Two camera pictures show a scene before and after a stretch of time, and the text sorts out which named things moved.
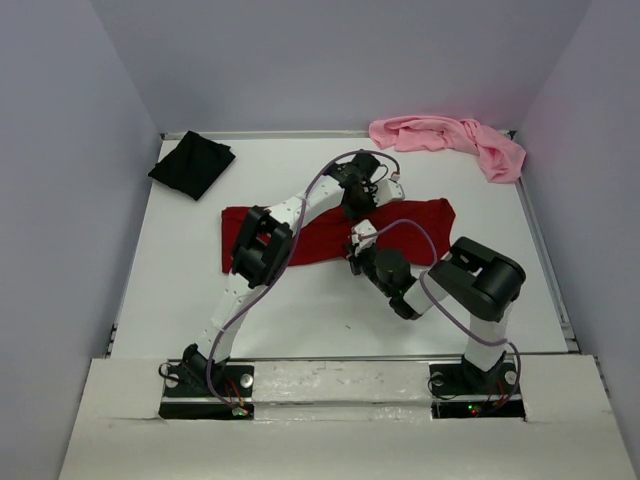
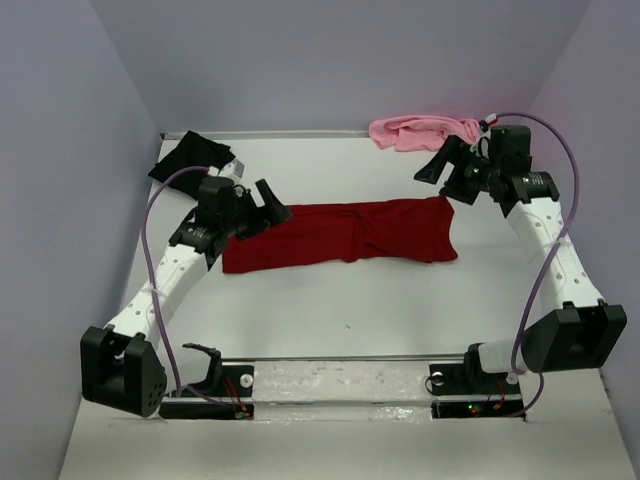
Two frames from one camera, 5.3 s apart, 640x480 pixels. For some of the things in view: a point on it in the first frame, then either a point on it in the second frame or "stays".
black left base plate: [187, 394] stays
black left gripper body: [363, 203] → [245, 220]
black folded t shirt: [192, 165] stays
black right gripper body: [366, 262] → [472, 174]
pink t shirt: [502, 158] stays
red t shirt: [422, 229] stays
